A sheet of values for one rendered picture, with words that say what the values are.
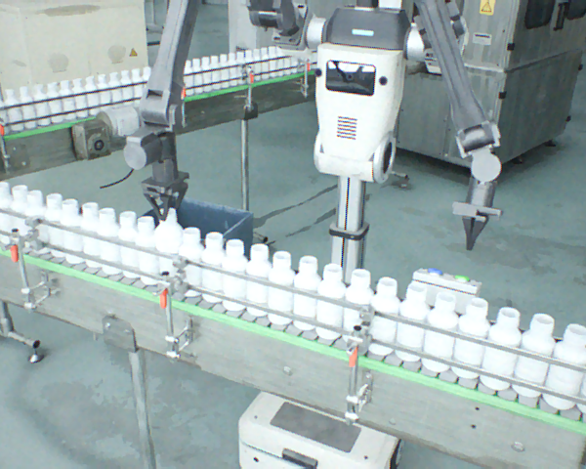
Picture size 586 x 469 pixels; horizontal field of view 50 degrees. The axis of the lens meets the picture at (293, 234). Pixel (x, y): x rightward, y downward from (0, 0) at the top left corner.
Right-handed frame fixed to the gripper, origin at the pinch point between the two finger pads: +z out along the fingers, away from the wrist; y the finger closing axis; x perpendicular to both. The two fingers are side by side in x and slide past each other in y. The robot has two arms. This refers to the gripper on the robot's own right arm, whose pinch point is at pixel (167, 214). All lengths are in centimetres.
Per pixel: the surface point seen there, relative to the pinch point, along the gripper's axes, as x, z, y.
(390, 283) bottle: 53, 4, -1
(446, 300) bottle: 65, 5, -1
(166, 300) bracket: 6.6, 15.0, 11.4
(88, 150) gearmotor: -106, 29, -88
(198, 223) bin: -30, 33, -56
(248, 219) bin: -9, 25, -53
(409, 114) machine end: -42, 77, -383
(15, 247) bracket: -38.3, 12.7, 11.7
